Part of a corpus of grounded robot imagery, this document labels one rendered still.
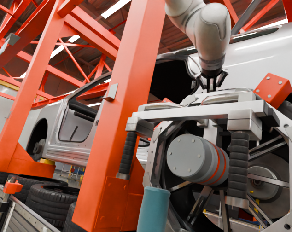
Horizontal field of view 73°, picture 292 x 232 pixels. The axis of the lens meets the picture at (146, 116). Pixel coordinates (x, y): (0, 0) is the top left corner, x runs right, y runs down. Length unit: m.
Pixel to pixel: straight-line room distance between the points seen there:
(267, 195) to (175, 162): 0.63
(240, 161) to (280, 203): 0.74
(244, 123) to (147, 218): 0.40
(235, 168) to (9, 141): 2.50
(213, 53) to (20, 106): 2.38
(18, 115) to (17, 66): 11.51
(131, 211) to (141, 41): 0.85
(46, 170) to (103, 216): 2.01
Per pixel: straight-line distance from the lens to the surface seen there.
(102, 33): 4.33
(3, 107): 13.51
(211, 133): 0.74
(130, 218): 1.04
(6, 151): 2.70
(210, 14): 0.62
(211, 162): 0.61
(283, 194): 1.18
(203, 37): 0.64
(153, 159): 0.85
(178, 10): 0.71
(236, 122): 0.47
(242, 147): 0.46
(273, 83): 0.74
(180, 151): 0.60
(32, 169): 2.80
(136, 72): 1.03
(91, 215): 0.92
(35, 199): 1.95
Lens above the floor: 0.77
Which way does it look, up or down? 17 degrees up
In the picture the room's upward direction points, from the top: 12 degrees clockwise
